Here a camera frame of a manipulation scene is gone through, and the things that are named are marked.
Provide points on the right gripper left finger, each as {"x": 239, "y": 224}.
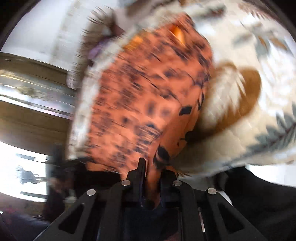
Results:
{"x": 98, "y": 215}

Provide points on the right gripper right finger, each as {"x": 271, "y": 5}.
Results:
{"x": 204, "y": 215}

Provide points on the orange floral blouse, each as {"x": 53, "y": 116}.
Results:
{"x": 149, "y": 101}

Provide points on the leaf pattern blanket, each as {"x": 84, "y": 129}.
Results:
{"x": 248, "y": 113}

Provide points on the stained glass wooden door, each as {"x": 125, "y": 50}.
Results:
{"x": 36, "y": 112}

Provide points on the purple cloth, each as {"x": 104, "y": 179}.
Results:
{"x": 97, "y": 49}

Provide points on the striped bolster pillow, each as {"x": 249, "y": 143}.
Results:
{"x": 98, "y": 25}

